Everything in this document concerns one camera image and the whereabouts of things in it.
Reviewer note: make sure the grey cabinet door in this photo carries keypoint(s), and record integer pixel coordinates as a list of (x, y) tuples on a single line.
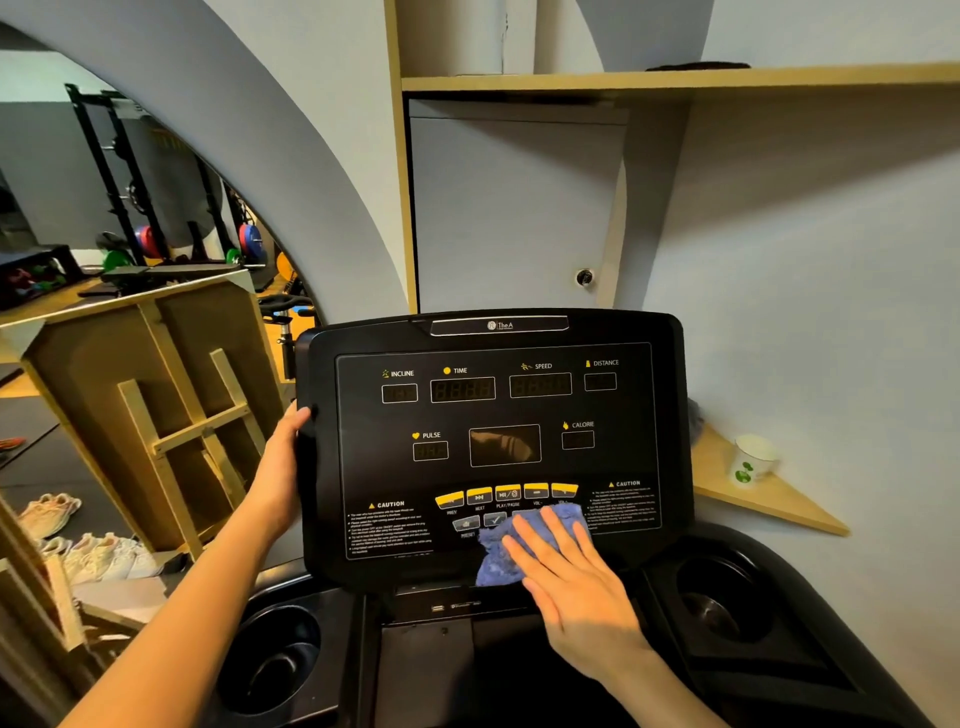
[(517, 210)]

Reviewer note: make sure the yellow weight plate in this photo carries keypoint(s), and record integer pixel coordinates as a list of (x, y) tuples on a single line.
[(283, 266)]

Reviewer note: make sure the person's left thumb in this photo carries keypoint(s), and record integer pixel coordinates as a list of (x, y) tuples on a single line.
[(297, 418)]

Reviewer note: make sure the red weight plate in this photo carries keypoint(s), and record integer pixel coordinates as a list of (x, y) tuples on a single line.
[(147, 241)]

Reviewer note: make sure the person's left hand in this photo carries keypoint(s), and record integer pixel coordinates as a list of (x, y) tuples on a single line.
[(271, 480)]

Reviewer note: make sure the white pink sneaker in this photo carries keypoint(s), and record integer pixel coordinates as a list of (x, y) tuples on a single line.
[(49, 514)]

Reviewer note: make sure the white paper cup green print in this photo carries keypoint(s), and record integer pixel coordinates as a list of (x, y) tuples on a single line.
[(751, 459)]

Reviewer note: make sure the blue weight plate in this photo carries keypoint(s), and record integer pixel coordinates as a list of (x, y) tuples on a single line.
[(252, 241)]

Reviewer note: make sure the person's right hand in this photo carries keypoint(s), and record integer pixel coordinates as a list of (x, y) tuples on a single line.
[(585, 600)]

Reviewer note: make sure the wooden wall shelf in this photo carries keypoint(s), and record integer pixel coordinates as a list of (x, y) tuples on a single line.
[(570, 79)]

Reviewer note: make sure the person's right thumb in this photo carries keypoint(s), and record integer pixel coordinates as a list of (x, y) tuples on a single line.
[(541, 601)]

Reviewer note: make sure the person's right forearm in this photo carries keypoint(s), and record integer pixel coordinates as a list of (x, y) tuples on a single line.
[(660, 694)]

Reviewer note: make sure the green weight plate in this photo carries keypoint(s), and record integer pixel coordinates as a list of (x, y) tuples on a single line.
[(115, 261)]

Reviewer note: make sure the dark flat item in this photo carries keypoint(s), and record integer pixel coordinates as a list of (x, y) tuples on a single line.
[(697, 66)]

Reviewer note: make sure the black treadmill console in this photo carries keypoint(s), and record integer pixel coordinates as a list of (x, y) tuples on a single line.
[(487, 420)]

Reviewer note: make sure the wooden slatted frame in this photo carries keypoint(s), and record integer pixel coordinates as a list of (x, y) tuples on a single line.
[(45, 622)]

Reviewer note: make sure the black dumbbell rack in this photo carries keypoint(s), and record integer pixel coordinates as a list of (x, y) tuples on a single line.
[(34, 274)]

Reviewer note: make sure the overturned wooden table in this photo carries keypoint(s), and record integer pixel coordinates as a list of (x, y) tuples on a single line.
[(112, 375)]

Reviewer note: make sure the person's left forearm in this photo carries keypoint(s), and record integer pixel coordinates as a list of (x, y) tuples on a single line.
[(187, 622)]

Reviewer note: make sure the blue cleaning cloth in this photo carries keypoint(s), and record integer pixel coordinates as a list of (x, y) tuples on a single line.
[(501, 547)]

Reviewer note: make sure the black squat rack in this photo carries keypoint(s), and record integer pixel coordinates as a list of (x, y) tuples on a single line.
[(124, 172)]

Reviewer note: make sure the black exercise bike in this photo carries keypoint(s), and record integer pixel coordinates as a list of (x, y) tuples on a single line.
[(288, 330)]

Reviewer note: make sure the wooden triangular corner shelf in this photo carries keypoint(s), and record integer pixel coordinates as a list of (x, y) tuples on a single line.
[(757, 495)]

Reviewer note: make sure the person's right middle finger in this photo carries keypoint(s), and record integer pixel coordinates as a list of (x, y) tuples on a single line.
[(547, 544)]

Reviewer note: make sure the person's right little finger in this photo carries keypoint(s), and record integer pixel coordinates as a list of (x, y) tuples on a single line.
[(597, 556)]

